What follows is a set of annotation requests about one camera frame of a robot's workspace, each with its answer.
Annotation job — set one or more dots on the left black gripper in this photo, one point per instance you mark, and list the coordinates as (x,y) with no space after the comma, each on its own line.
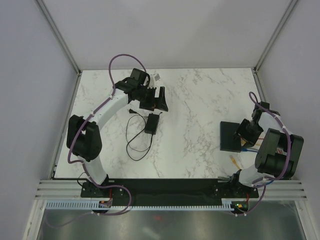
(159,103)

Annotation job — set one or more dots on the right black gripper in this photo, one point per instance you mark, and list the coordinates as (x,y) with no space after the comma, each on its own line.
(250,141)

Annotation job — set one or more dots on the black network switch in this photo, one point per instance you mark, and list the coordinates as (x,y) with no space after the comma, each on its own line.
(227,144)

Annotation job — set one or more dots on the black power adapter with cord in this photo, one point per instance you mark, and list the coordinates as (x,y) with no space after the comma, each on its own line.
(151,123)

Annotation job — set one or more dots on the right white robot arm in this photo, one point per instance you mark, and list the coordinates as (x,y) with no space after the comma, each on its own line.
(279,153)

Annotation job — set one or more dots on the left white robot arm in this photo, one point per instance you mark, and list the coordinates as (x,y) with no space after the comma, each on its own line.
(83,133)

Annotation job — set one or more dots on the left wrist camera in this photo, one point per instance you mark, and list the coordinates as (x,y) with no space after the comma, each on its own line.
(153,80)

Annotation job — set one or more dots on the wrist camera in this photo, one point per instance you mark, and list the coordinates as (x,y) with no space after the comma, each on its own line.
(260,107)
(153,80)

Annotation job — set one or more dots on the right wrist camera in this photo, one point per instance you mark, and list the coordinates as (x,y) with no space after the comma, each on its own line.
(260,107)

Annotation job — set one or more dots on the aluminium front rail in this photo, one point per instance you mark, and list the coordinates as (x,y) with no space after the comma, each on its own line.
(285,190)

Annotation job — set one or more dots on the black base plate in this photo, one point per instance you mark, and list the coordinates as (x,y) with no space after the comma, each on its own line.
(168,191)

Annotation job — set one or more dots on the left aluminium frame post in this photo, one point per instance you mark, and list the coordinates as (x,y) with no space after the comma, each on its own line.
(57,34)

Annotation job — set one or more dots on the aluminium frame post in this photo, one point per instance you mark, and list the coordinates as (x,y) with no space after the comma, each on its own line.
(275,34)
(57,34)

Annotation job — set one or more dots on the right aluminium frame post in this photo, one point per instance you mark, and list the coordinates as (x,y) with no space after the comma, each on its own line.
(275,34)

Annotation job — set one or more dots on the white slotted cable duct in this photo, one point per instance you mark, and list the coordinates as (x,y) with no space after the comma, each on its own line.
(97,205)

